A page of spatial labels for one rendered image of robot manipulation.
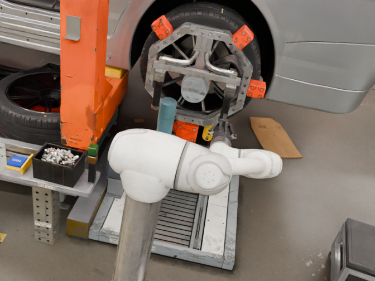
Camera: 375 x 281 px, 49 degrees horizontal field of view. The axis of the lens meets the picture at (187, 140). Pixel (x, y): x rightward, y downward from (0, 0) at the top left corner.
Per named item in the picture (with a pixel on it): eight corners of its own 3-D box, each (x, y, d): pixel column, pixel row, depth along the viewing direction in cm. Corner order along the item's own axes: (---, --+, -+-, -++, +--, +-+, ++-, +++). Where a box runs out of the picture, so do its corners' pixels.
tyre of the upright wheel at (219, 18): (283, 63, 239) (207, -27, 218) (286, 80, 219) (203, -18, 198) (199, 125, 268) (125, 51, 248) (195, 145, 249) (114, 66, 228)
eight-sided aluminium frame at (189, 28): (236, 127, 236) (261, 36, 206) (236, 133, 231) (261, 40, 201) (143, 107, 238) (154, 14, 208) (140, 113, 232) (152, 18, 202)
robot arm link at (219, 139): (228, 162, 171) (229, 154, 176) (233, 144, 166) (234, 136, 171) (206, 158, 171) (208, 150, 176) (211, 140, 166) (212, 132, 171)
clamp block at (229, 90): (234, 89, 203) (236, 80, 200) (234, 97, 195) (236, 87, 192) (224, 87, 203) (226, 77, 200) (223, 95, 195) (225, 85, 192)
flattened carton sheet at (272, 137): (278, 121, 372) (279, 118, 370) (302, 158, 327) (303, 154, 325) (246, 119, 364) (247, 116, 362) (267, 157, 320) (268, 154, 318)
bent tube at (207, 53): (237, 64, 209) (242, 44, 204) (236, 80, 193) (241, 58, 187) (203, 57, 210) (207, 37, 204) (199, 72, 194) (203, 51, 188)
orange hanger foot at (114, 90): (128, 92, 262) (132, 40, 243) (102, 135, 218) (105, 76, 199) (102, 86, 262) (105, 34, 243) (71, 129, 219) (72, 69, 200)
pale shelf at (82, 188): (100, 176, 206) (100, 171, 205) (89, 198, 192) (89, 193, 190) (17, 158, 207) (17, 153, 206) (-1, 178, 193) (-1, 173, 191)
